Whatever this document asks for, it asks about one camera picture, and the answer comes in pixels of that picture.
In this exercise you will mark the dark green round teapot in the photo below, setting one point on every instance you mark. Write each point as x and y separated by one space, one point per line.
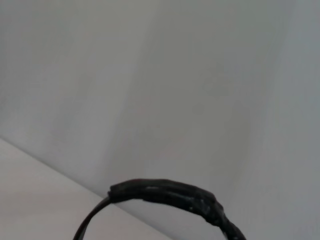
175 191

